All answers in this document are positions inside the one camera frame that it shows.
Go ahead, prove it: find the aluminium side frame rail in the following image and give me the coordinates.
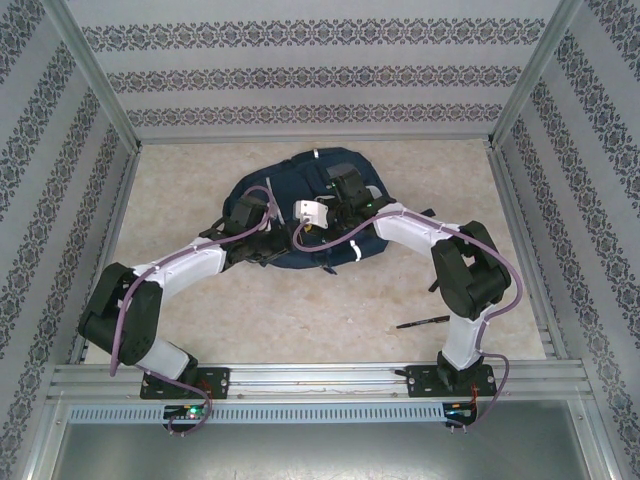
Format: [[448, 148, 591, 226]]
[[67, 147, 144, 365], [487, 142, 571, 361]]

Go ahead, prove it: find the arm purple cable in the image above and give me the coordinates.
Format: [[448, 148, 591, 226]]
[[291, 209, 525, 434], [108, 185, 280, 437]]

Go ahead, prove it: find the navy blue backpack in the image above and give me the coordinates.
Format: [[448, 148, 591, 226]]
[[222, 146, 391, 275]]

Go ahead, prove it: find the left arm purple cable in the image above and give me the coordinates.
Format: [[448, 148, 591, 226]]
[[108, 185, 280, 437]]

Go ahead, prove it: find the aluminium mounting rail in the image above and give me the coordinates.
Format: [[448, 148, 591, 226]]
[[47, 362, 594, 401]]

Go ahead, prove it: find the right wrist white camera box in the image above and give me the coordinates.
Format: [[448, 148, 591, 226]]
[[291, 198, 330, 231]]

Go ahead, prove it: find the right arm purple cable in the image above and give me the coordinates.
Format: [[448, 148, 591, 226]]
[[291, 209, 525, 434]]

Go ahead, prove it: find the aluminium frame post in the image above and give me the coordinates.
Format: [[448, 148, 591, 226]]
[[39, 0, 144, 154], [487, 0, 586, 149]]

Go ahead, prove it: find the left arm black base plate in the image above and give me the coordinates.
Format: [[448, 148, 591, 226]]
[[139, 366, 231, 401]]

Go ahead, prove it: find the slotted grey cable duct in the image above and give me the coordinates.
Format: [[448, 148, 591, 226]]
[[67, 403, 446, 425]]

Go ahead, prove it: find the black pen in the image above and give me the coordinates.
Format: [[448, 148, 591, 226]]
[[396, 314, 451, 330]]

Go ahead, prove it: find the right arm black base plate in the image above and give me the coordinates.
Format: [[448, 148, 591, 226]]
[[405, 363, 499, 399]]

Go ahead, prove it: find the grey metal panel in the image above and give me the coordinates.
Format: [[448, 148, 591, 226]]
[[49, 423, 609, 480]]

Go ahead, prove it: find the aluminium rear frame bar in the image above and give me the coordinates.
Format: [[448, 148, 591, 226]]
[[137, 133, 494, 146]]

